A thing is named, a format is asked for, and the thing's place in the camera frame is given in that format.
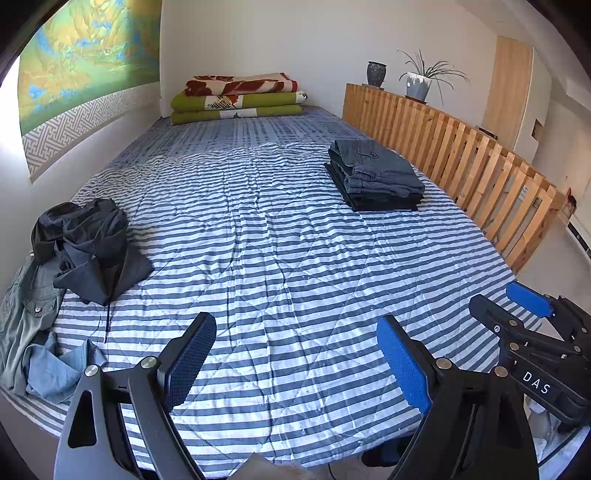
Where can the potted spider plant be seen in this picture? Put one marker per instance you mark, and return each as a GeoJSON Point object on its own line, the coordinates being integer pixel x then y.
{"type": "Point", "coordinates": [418, 87]}

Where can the red floral folded blanket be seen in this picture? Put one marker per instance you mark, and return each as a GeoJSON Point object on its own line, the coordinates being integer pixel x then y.
{"type": "Point", "coordinates": [244, 84]}

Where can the black folded clothes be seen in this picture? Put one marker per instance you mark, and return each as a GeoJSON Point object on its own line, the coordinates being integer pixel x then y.
{"type": "Point", "coordinates": [378, 202]}

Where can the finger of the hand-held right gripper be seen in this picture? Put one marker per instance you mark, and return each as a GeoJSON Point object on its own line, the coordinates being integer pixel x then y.
{"type": "Point", "coordinates": [508, 327]}
{"type": "Point", "coordinates": [528, 297]}

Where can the wooden slatted bed rail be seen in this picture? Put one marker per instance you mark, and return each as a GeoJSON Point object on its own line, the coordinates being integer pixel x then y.
{"type": "Point", "coordinates": [461, 157]}

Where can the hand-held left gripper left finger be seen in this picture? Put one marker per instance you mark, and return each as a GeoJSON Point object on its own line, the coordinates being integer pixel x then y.
{"type": "Point", "coordinates": [189, 364]}

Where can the blue white striped quilt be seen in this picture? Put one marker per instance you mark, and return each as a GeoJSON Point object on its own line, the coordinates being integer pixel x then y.
{"type": "Point", "coordinates": [277, 277]}

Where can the light blue denim garment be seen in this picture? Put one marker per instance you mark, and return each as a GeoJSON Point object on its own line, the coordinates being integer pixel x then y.
{"type": "Point", "coordinates": [60, 369]}

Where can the landscape wall poster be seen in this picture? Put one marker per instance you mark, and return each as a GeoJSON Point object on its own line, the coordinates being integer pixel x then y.
{"type": "Point", "coordinates": [87, 60]}

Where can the blue patterned bed sheet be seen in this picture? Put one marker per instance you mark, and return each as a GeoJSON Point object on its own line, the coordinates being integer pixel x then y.
{"type": "Point", "coordinates": [240, 134]}

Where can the grey pants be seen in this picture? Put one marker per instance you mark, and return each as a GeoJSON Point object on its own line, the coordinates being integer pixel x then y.
{"type": "Point", "coordinates": [378, 166]}

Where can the person's right hand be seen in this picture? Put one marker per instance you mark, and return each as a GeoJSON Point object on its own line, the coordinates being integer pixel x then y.
{"type": "Point", "coordinates": [547, 438]}

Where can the dark ceramic vase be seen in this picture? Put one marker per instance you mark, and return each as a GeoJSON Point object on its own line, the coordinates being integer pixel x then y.
{"type": "Point", "coordinates": [376, 74]}

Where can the light wooden door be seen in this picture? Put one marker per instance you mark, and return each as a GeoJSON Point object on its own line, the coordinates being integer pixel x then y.
{"type": "Point", "coordinates": [508, 92]}

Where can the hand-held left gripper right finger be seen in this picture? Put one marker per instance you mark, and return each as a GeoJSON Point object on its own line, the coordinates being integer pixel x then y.
{"type": "Point", "coordinates": [404, 364]}

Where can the green folded blanket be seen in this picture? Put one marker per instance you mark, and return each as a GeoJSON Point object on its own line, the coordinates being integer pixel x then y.
{"type": "Point", "coordinates": [189, 101]}
{"type": "Point", "coordinates": [194, 116]}

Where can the olive green garment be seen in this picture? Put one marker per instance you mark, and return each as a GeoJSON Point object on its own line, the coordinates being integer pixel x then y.
{"type": "Point", "coordinates": [27, 314]}

